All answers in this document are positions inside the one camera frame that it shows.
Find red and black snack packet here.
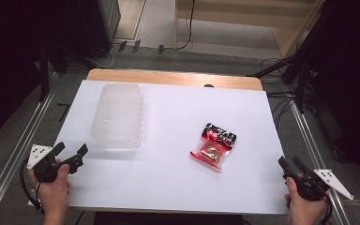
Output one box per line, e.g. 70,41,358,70
189,122,238,172

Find person's dark clothing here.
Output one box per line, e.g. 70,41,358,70
93,212,246,225

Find light wooden shelf unit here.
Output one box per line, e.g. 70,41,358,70
172,0,326,60

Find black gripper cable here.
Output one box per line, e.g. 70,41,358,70
19,158,43,212
321,190,334,225

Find black metal stand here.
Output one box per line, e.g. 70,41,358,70
38,42,52,102

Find black cabinet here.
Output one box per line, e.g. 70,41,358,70
51,0,122,60

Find black tripod stand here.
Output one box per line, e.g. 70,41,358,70
246,51,311,114

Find person's right hand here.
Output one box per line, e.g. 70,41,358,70
284,172,327,220

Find black floor tape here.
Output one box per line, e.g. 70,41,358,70
56,102,72,123

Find clear plastic container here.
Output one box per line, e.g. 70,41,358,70
91,82,144,151

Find dark curtain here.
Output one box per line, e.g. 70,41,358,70
303,0,360,191
0,0,60,148

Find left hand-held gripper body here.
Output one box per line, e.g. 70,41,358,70
26,143,84,184

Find black hanging cable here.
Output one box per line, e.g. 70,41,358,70
163,0,197,52

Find aluminium floor rail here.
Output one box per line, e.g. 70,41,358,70
0,72,59,225
290,101,352,225

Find black floor cables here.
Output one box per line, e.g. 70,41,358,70
259,56,298,128

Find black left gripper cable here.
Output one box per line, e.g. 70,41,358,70
19,158,43,212

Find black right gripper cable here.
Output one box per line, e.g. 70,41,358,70
321,190,334,225

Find white floor cable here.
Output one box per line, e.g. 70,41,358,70
88,44,121,69

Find white table mat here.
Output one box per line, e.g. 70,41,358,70
27,79,291,216

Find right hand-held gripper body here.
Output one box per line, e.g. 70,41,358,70
288,169,355,202

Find wooden table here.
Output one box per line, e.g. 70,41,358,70
86,67,264,92

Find person's left hand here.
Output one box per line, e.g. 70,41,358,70
27,163,73,214

